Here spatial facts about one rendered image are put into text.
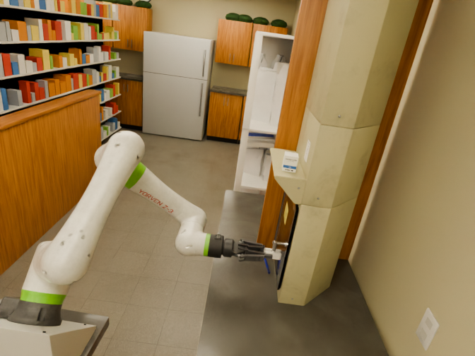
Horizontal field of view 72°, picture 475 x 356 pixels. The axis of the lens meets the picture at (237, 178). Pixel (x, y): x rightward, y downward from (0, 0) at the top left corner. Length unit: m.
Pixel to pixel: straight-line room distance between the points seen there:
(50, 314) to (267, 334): 0.74
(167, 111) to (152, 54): 1.02
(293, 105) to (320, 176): 0.41
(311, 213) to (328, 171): 0.17
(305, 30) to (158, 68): 4.91
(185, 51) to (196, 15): 0.90
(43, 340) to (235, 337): 0.62
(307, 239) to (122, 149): 0.74
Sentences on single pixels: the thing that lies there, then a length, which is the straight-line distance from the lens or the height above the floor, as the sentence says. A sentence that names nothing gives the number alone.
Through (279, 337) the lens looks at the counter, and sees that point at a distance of 1.36.
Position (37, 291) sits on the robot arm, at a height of 1.16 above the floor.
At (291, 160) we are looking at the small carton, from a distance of 1.19.
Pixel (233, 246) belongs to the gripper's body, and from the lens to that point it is 1.36.
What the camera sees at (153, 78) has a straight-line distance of 6.23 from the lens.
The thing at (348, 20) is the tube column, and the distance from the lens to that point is 1.09.
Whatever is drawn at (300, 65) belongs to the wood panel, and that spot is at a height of 1.86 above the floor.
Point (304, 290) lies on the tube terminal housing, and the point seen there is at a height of 1.02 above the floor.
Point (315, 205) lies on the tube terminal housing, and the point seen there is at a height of 1.42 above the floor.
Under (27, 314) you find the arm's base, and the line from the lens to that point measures 1.20.
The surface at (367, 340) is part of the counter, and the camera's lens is 1.48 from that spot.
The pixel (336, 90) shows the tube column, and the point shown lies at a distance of 1.10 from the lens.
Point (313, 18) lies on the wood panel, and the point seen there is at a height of 2.04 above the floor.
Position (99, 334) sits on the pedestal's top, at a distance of 1.34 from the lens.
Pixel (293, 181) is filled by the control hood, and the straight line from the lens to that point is 1.16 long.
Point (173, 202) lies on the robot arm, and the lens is 1.36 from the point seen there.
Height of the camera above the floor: 1.94
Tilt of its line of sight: 24 degrees down
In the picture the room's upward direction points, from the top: 8 degrees clockwise
